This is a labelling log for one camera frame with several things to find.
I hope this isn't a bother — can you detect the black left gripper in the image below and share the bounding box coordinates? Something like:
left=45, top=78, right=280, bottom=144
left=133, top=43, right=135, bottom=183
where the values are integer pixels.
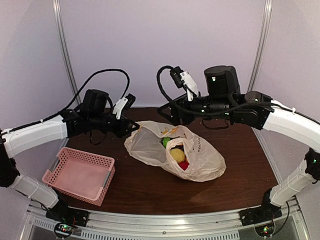
left=89, top=112, right=140, bottom=138

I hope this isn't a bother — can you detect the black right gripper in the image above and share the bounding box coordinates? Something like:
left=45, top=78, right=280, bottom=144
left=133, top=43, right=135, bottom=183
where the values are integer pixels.
left=156, top=92, right=234, bottom=127

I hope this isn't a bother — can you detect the beige plastic bag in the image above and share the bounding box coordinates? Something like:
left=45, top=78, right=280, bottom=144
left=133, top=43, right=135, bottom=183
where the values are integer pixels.
left=124, top=120, right=227, bottom=182

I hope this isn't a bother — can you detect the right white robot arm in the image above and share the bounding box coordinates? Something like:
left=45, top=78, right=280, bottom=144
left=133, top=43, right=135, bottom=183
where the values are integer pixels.
left=156, top=65, right=320, bottom=221

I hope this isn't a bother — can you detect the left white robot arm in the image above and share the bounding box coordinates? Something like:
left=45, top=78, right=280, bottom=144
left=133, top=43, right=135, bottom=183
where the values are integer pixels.
left=0, top=89, right=139, bottom=222

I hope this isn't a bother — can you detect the orange fruit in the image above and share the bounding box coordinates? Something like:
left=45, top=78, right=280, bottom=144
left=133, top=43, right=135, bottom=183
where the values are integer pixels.
left=161, top=127, right=178, bottom=135

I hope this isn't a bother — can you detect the green fruit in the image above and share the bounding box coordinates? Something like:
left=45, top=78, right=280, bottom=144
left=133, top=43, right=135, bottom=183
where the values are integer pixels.
left=161, top=137, right=173, bottom=148

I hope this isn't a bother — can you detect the yellow fruit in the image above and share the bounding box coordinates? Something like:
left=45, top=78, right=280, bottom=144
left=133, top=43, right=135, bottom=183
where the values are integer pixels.
left=169, top=148, right=186, bottom=163

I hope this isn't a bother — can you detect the red fruit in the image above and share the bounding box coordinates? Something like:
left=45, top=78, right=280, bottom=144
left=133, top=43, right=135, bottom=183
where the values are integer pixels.
left=178, top=161, right=190, bottom=171

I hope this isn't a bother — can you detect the pink perforated plastic basket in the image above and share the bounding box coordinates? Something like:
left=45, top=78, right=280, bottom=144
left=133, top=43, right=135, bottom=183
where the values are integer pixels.
left=42, top=147, right=116, bottom=207

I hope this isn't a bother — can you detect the right black camera cable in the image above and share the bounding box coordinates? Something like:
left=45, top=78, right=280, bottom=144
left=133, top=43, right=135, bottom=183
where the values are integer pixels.
left=156, top=65, right=273, bottom=129

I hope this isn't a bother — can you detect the black camera cable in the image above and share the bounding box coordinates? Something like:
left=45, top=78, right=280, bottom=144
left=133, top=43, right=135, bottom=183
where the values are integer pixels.
left=0, top=69, right=131, bottom=136
left=156, top=65, right=273, bottom=129

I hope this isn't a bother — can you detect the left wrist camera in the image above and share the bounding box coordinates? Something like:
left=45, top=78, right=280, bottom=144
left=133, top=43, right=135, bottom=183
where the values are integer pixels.
left=112, top=93, right=136, bottom=120

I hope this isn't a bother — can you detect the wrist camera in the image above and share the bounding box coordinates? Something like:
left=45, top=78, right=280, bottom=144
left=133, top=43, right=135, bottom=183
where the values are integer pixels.
left=169, top=66, right=200, bottom=102
left=112, top=93, right=136, bottom=120

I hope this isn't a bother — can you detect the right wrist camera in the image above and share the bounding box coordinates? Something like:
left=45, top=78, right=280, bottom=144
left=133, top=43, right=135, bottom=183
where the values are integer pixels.
left=169, top=66, right=200, bottom=102

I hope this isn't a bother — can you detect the left black camera cable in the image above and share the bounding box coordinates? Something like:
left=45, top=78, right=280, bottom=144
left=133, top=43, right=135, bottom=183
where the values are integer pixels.
left=0, top=69, right=131, bottom=136

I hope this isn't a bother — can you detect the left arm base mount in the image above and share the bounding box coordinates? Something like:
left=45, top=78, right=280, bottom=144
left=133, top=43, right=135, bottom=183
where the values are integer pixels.
left=41, top=199, right=89, bottom=240

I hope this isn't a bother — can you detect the right aluminium frame post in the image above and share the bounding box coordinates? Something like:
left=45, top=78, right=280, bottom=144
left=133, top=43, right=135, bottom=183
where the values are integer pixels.
left=246, top=0, right=273, bottom=93

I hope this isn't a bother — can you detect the aluminium frame post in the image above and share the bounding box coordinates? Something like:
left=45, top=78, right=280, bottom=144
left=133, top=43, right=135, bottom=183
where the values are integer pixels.
left=246, top=0, right=273, bottom=93
left=52, top=0, right=81, bottom=106

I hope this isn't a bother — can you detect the front aluminium rail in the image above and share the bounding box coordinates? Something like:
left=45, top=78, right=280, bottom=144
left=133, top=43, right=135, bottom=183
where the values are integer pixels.
left=24, top=197, right=303, bottom=240

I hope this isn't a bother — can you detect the left aluminium frame post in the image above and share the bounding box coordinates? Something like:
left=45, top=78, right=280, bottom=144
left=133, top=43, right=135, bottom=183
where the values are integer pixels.
left=52, top=0, right=81, bottom=106

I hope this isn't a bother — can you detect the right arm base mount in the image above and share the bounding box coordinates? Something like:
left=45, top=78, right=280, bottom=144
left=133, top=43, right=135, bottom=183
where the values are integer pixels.
left=239, top=189, right=283, bottom=237

